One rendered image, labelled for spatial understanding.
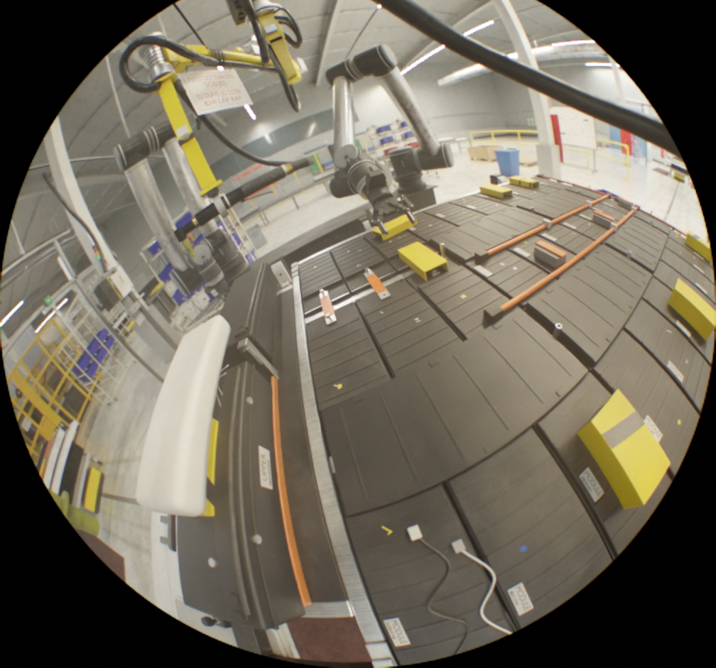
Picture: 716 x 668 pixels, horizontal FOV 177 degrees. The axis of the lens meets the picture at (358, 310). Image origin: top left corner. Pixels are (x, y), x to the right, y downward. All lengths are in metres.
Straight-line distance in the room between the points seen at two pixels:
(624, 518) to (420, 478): 0.31
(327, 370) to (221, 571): 0.39
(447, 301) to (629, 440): 0.42
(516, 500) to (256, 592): 0.31
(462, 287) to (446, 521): 0.44
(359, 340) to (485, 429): 0.29
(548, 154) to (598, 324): 5.07
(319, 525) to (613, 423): 0.41
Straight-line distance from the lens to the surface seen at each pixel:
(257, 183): 0.80
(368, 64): 1.37
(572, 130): 8.52
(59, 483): 4.49
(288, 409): 0.47
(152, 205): 1.40
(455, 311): 0.47
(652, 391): 0.50
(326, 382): 0.43
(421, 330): 0.45
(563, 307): 0.50
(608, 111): 0.31
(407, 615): 0.36
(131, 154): 1.38
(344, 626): 1.61
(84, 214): 4.46
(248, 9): 1.10
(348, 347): 0.47
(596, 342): 0.47
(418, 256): 0.63
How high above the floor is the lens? 1.33
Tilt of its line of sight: 37 degrees down
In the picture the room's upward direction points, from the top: 25 degrees counter-clockwise
